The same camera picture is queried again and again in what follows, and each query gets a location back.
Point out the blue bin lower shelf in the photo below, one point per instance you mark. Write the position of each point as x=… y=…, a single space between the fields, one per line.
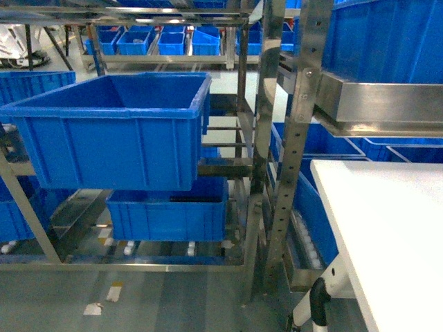
x=195 y=215

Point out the large blue bin on rack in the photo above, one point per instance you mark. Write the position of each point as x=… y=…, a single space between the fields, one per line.
x=117 y=132

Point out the black table leg joint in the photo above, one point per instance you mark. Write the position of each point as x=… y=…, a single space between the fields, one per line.
x=318 y=297

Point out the white work table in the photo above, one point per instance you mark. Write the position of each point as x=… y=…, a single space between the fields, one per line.
x=387 y=221

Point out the large blue bin upper left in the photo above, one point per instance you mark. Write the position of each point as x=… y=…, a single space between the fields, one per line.
x=386 y=41

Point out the stainless steel shelf rail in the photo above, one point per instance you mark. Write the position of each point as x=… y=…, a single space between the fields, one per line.
x=361 y=109

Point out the steel rack upright post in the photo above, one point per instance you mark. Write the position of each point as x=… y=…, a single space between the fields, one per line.
x=313 y=29

